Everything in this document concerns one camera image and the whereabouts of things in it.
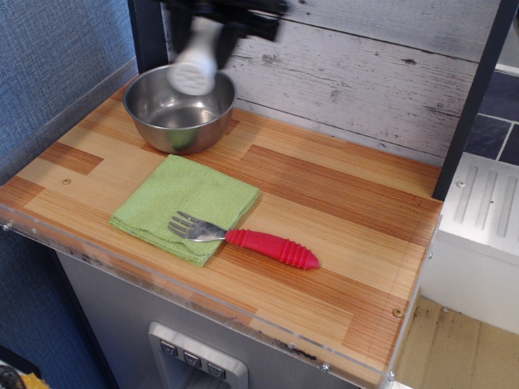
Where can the dark metal left post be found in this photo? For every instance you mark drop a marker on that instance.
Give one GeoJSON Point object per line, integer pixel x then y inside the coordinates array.
{"type": "Point", "coordinates": [148, 34]}

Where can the dark metal right post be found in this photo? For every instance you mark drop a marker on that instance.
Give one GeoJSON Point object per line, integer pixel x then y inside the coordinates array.
{"type": "Point", "coordinates": [491, 52]}

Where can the fork with red handle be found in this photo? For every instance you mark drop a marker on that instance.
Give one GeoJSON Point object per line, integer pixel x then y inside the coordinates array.
{"type": "Point", "coordinates": [281, 249]}

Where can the clear acrylic table edge guard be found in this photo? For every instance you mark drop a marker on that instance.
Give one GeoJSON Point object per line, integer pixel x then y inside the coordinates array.
{"type": "Point", "coordinates": [344, 319]}

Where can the dark metal post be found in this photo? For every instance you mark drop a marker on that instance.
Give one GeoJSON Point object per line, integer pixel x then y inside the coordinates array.
{"type": "Point", "coordinates": [148, 34]}
{"type": "Point", "coordinates": [491, 52]}

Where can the white salt shaker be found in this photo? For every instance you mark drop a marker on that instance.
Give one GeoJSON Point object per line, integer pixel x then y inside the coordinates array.
{"type": "Point", "coordinates": [195, 67]}

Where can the stainless steel bowl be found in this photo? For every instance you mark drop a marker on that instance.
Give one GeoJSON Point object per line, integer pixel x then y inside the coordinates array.
{"type": "Point", "coordinates": [176, 123]}

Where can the silver dispenser control panel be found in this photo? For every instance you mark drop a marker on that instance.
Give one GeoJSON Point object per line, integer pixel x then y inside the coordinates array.
{"type": "Point", "coordinates": [184, 362]}

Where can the white ribbed appliance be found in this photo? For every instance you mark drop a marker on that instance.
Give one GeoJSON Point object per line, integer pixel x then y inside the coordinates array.
{"type": "Point", "coordinates": [472, 267]}

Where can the green folded cloth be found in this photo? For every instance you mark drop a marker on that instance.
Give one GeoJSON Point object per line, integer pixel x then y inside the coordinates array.
{"type": "Point", "coordinates": [179, 184]}

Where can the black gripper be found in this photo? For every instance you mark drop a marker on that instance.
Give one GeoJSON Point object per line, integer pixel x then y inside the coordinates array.
{"type": "Point", "coordinates": [256, 18]}

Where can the yellow object bottom left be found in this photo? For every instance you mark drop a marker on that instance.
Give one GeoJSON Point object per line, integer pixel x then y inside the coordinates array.
{"type": "Point", "coordinates": [30, 381]}

